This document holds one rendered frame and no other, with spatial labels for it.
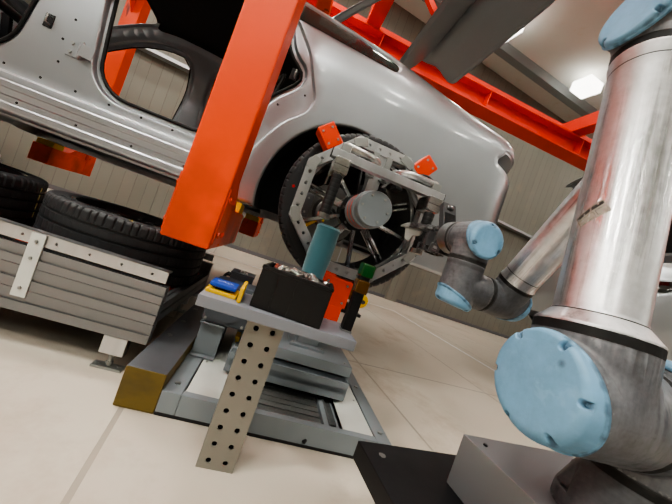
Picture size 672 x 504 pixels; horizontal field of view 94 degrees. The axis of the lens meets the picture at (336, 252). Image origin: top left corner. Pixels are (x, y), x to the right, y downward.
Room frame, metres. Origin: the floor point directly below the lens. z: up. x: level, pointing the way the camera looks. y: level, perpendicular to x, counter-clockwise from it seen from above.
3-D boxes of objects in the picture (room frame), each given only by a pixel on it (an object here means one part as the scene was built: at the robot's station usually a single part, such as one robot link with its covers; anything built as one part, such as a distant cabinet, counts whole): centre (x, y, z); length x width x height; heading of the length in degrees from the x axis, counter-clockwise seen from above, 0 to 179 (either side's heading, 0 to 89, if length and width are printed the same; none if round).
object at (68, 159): (3.09, 2.87, 0.69); 0.52 x 0.17 x 0.35; 12
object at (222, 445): (0.89, 0.12, 0.21); 0.10 x 0.10 x 0.42; 12
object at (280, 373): (1.42, 0.04, 0.13); 0.50 x 0.36 x 0.10; 102
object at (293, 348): (1.43, -0.01, 0.32); 0.40 x 0.30 x 0.28; 102
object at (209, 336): (1.43, 0.36, 0.26); 0.42 x 0.18 x 0.35; 12
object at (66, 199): (1.48, 0.93, 0.39); 0.66 x 0.66 x 0.24
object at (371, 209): (1.20, -0.06, 0.85); 0.21 x 0.14 x 0.14; 12
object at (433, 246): (0.95, -0.28, 0.80); 0.12 x 0.08 x 0.09; 11
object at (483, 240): (0.79, -0.31, 0.81); 0.12 x 0.09 x 0.10; 11
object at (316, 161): (1.27, -0.04, 0.85); 0.54 x 0.07 x 0.54; 102
